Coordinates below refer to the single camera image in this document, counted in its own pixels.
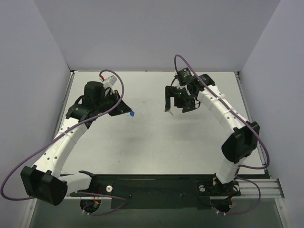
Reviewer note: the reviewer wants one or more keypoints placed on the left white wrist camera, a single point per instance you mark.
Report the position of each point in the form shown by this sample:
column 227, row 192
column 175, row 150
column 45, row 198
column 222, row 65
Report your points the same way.
column 108, row 82

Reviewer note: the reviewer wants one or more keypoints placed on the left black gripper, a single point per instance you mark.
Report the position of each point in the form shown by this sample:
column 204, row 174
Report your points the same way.
column 116, row 103

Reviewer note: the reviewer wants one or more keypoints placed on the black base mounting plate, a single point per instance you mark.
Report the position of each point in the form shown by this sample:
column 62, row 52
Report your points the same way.
column 163, row 191

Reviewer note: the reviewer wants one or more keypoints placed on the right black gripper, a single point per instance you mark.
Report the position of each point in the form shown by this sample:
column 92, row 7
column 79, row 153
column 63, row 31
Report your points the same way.
column 179, row 100

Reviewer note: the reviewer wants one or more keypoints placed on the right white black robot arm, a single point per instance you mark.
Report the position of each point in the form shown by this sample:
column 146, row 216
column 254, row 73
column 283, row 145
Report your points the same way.
column 190, row 93

